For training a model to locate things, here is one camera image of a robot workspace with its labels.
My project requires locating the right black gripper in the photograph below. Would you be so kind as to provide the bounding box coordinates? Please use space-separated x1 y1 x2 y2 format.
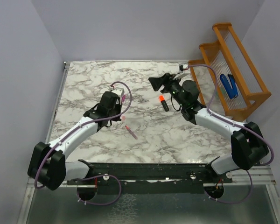
149 72 187 108

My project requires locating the black orange highlighter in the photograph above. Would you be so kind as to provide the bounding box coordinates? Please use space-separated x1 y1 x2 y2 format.
159 96 169 112

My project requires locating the pink marker pen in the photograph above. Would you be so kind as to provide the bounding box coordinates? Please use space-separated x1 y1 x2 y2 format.
125 125 138 140

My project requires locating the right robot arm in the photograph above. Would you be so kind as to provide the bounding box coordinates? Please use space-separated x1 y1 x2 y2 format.
148 73 269 182

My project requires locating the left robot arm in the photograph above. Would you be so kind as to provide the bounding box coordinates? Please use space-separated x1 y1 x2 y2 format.
28 88 124 190

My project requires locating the blue stapler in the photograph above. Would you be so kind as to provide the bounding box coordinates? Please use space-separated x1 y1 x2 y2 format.
220 74 238 99

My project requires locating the orange wooden rack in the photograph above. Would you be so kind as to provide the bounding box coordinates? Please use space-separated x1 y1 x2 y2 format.
188 22 271 121

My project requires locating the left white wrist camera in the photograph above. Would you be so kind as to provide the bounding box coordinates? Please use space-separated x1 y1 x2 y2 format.
109 86 125 97

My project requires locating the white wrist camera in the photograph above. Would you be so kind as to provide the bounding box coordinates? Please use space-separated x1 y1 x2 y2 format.
109 86 125 97
173 64 189 80

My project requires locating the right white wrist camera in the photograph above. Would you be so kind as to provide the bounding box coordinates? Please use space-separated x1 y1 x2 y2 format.
173 64 189 80

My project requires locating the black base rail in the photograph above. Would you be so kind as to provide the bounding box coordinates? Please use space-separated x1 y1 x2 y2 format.
67 163 232 195

